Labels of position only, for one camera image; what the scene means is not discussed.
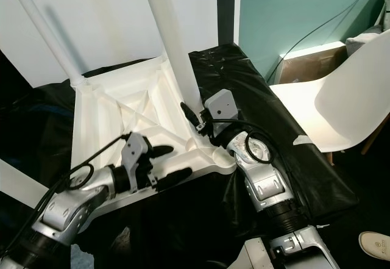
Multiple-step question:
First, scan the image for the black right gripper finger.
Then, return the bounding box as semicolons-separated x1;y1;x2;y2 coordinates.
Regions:
180;101;204;132

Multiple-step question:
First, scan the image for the white plastic table top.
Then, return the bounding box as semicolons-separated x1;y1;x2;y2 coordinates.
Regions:
70;54;238;212

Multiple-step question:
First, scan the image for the white plastic table leg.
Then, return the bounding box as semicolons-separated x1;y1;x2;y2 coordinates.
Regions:
139;0;205;114
6;0;87;90
0;159;49;209

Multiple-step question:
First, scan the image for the white tape piece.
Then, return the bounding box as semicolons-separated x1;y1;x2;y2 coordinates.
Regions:
292;135;314;146

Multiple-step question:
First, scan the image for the brown cardboard box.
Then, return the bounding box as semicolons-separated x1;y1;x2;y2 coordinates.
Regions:
271;42;348;84

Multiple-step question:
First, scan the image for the black plastic sheet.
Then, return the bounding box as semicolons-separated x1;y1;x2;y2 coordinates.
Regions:
0;42;360;269

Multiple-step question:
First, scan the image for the white plastic chair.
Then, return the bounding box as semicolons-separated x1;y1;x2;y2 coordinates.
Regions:
269;28;390;154

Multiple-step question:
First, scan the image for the grey cushion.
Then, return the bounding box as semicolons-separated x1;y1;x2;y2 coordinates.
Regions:
344;28;385;56

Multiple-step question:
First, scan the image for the silver grey standing robot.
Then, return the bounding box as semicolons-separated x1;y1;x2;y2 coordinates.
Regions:
381;0;390;32

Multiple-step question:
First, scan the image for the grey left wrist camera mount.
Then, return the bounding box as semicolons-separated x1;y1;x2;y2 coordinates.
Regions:
121;132;153;187

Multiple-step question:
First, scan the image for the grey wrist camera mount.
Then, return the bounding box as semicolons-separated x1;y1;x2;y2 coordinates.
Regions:
204;89;238;121
121;132;153;187

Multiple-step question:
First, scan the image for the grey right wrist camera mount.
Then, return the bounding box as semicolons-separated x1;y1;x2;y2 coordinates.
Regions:
204;89;238;121

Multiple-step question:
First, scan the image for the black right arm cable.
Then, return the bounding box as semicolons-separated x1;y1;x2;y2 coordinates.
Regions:
213;120;278;166

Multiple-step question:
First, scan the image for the thin black wall cable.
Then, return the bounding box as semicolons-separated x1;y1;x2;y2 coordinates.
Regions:
265;0;385;81

